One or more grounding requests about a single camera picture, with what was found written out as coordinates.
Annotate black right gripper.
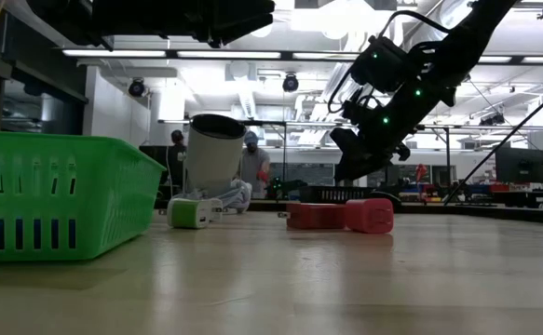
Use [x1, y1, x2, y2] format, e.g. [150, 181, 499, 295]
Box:
[330, 81, 456, 183]

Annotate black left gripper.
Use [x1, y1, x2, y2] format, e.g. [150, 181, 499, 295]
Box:
[26, 0, 277, 50]

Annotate pink cube charger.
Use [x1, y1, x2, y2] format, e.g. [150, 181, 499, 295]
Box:
[345, 198, 395, 235]

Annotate red multiport USB charger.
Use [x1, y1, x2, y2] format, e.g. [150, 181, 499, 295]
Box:
[278, 202, 346, 231]

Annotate pink white wall charger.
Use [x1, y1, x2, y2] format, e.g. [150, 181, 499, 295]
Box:
[208, 198, 228, 222]

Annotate green white USB charger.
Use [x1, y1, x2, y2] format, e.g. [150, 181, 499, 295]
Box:
[158, 197, 211, 230]

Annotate black plastic basket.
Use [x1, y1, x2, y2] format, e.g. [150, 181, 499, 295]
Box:
[297, 185, 375, 205]

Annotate person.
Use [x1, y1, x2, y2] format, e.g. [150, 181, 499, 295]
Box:
[166, 128, 187, 187]
[240, 130, 272, 196]

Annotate white cylindrical cup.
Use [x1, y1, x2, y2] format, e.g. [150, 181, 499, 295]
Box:
[177, 114, 248, 199]

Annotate black computer monitor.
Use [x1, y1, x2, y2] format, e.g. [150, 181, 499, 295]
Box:
[494, 146, 543, 184]

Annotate green plastic basket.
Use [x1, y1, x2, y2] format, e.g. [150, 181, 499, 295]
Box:
[0, 129, 166, 262]

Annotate white ring lamp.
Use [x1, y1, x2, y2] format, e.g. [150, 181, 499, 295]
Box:
[251, 22, 273, 39]

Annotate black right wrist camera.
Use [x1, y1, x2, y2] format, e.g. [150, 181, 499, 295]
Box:
[340, 95, 370, 125]

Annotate black metal table frame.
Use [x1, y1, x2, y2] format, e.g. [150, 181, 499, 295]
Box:
[240, 119, 454, 190]

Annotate white coiled cable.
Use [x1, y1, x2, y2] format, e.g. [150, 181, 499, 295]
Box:
[172, 179, 253, 215]

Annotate black hanging cable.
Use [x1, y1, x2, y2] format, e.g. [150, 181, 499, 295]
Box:
[442, 76, 543, 206]

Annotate black table edge rail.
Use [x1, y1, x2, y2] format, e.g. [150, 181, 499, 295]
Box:
[247, 199, 543, 225]

